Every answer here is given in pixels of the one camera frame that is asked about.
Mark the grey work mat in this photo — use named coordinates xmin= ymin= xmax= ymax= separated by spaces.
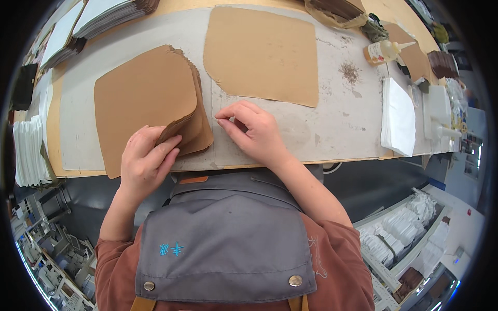
xmin=58 ymin=7 xmax=390 ymax=172

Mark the stack of white-topped brown sheets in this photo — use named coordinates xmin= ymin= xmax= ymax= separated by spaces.
xmin=39 ymin=0 xmax=87 ymax=71
xmin=73 ymin=0 xmax=160 ymax=40

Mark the white squeeze bottle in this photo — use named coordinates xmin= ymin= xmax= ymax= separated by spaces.
xmin=423 ymin=85 xmax=463 ymax=143

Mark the brown cardboard sheet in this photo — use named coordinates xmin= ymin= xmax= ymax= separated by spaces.
xmin=203 ymin=6 xmax=320 ymax=108

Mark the green cloth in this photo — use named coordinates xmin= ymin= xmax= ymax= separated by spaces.
xmin=361 ymin=13 xmax=390 ymax=44

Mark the small brown cardboard piece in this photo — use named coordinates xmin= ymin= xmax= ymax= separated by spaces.
xmin=383 ymin=23 xmax=433 ymax=83

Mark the stack of white bags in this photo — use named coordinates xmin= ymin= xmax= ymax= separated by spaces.
xmin=13 ymin=115 xmax=50 ymax=187

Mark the person's left hand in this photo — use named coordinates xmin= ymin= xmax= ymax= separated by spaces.
xmin=121 ymin=125 xmax=183 ymax=197

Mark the workshop machinery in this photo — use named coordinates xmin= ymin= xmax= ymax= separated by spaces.
xmin=11 ymin=187 xmax=99 ymax=311

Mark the stack of brown paper bags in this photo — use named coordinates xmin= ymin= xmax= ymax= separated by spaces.
xmin=93 ymin=45 xmax=215 ymax=180

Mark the black bag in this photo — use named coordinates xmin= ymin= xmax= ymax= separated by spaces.
xmin=10 ymin=63 xmax=39 ymax=112

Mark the person's body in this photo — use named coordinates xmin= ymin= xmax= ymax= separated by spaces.
xmin=94 ymin=167 xmax=376 ymax=311

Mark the dark brown bag stack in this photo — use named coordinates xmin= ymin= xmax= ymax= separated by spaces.
xmin=427 ymin=51 xmax=460 ymax=80

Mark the crate of white bags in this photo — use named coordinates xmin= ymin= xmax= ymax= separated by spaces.
xmin=352 ymin=188 xmax=454 ymax=281

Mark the stack of white paper sheets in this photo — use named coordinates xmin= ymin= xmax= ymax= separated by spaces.
xmin=380 ymin=77 xmax=417 ymax=158

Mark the yellow glue bottle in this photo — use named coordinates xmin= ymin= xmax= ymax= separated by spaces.
xmin=363 ymin=40 xmax=417 ymax=65

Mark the person's right hand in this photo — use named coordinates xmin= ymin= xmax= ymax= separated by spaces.
xmin=215 ymin=100 xmax=291 ymax=169

